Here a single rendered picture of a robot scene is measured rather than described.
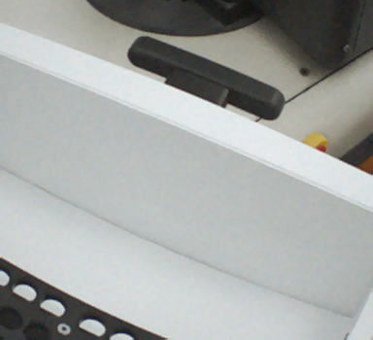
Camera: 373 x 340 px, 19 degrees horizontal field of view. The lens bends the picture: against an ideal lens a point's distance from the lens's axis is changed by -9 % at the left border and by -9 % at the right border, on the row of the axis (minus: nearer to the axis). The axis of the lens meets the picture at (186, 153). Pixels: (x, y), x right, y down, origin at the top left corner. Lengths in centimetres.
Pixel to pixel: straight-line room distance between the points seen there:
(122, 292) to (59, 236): 4
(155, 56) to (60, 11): 88
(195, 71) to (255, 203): 7
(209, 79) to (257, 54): 86
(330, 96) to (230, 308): 84
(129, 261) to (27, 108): 9
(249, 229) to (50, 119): 10
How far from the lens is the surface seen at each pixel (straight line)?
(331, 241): 52
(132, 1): 144
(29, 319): 47
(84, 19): 140
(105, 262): 56
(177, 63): 54
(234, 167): 50
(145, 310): 55
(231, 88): 53
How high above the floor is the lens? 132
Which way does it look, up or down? 54 degrees down
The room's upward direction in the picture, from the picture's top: 10 degrees clockwise
